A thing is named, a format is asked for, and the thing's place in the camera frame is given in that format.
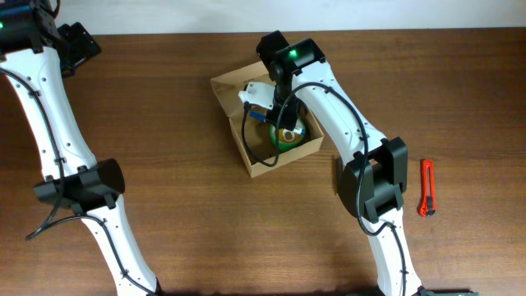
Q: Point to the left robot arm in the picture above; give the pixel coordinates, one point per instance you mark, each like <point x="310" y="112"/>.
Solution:
<point x="36" y="56"/>

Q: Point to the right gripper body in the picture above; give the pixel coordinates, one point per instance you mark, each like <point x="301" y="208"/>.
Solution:
<point x="290" y="108"/>

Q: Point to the brown cardboard box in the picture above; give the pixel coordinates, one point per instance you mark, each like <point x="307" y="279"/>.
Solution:
<point x="254" y="132"/>

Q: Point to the blue and white marker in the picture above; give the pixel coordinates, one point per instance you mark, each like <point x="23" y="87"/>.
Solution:
<point x="258" y="116"/>

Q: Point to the orange utility knife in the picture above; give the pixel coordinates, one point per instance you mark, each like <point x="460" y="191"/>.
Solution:
<point x="428" y="202"/>

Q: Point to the green tape roll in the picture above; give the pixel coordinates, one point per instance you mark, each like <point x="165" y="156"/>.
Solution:
<point x="282" y="148"/>

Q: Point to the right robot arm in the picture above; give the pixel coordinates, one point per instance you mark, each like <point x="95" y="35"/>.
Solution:
<point x="372" y="170"/>

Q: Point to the small yellow tape roll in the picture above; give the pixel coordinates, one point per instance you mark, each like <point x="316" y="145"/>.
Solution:
<point x="287" y="137"/>

